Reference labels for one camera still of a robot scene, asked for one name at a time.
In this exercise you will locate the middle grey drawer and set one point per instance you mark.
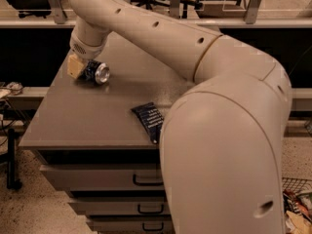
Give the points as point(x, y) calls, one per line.
point(120, 206)

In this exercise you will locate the black office chair centre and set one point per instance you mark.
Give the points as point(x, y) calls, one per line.
point(182, 5)

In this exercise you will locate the grey drawer cabinet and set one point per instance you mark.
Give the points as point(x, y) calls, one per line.
point(80, 123)

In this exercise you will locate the blue pepsi can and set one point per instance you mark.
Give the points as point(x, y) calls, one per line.
point(97, 72)

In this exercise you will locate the top grey drawer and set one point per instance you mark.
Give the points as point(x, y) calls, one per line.
point(104, 177)

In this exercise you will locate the dark blue snack bar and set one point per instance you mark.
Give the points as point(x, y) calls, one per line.
point(151, 119)

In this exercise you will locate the black metal stand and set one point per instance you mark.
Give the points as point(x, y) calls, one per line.
point(12, 182)

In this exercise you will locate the grey drawer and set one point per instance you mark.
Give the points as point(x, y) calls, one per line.
point(104, 177)
point(120, 206)
point(142, 224)

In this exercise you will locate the yellow snack bag in basket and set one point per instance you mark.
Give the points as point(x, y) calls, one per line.
point(297, 224)

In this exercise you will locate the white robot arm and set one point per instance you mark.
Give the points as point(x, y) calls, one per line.
point(220, 144)

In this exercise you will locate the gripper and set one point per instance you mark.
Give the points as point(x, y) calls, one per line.
point(85, 50)

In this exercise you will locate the bottom grey drawer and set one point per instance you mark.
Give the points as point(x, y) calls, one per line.
point(142, 224)

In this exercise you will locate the wire mesh basket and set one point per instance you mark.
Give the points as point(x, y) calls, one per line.
point(296, 185)

